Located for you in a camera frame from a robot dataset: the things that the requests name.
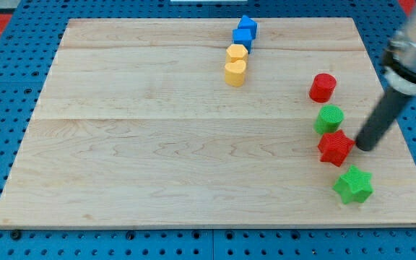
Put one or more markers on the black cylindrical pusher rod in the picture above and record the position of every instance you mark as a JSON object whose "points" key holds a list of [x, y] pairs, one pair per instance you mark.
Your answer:
{"points": [[388, 108]]}

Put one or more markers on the red star block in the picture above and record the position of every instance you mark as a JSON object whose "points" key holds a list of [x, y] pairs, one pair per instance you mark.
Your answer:
{"points": [[335, 147]]}

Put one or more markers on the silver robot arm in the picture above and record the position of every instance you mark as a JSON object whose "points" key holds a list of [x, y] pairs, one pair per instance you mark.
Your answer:
{"points": [[399, 62]]}

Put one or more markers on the green star block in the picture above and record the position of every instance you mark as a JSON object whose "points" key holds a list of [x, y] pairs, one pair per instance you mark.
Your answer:
{"points": [[354, 185]]}

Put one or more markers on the green cylinder block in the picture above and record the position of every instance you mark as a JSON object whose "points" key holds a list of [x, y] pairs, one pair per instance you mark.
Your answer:
{"points": [[328, 119]]}

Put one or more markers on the red cylinder block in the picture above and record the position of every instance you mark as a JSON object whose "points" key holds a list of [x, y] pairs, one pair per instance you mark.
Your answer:
{"points": [[322, 88]]}

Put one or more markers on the blue cube block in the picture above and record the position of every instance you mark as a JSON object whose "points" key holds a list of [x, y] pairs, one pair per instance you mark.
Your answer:
{"points": [[242, 37]]}

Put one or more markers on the yellow heart block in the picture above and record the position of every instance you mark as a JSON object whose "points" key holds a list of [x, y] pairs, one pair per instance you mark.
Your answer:
{"points": [[235, 73]]}

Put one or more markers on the yellow hexagon block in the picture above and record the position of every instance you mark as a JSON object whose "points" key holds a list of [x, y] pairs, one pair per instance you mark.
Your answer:
{"points": [[236, 52]]}

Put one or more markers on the blue triangle block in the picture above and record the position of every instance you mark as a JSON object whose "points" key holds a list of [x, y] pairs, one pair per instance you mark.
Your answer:
{"points": [[247, 23]]}

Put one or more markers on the wooden board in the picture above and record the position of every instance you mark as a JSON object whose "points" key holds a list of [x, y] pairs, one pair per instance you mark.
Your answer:
{"points": [[135, 128]]}

